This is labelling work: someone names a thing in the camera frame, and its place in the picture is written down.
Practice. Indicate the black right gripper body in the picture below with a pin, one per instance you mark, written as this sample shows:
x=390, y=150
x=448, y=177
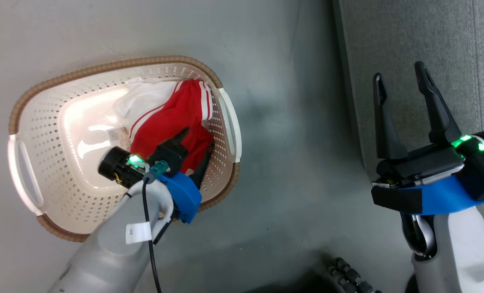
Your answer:
x=421, y=167

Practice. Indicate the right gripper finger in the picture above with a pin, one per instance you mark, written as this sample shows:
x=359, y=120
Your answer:
x=384, y=130
x=437, y=110

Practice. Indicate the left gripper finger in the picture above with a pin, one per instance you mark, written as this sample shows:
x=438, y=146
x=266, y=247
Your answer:
x=204, y=165
x=180, y=137

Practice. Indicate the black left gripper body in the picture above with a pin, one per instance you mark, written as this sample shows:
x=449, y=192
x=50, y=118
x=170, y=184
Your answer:
x=173, y=156

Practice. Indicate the red garment with white stripes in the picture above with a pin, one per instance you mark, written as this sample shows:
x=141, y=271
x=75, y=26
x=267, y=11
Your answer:
x=168, y=118

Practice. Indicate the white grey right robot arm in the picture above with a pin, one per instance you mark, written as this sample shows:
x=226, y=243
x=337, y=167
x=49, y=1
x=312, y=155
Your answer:
x=457, y=252

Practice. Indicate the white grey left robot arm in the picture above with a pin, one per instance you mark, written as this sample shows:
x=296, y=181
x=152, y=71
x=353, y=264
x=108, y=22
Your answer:
x=112, y=252

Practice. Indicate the grey fabric sofa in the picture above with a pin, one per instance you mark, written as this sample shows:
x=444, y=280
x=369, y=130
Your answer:
x=413, y=40

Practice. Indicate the beige basket bottom sticker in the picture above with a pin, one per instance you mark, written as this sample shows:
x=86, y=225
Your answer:
x=119, y=137

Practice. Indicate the white perforated laundry basket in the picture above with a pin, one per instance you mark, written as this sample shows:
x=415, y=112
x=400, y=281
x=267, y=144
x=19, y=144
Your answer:
x=46, y=122

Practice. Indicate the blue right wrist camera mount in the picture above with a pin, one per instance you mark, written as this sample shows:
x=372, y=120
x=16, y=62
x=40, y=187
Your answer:
x=441, y=199

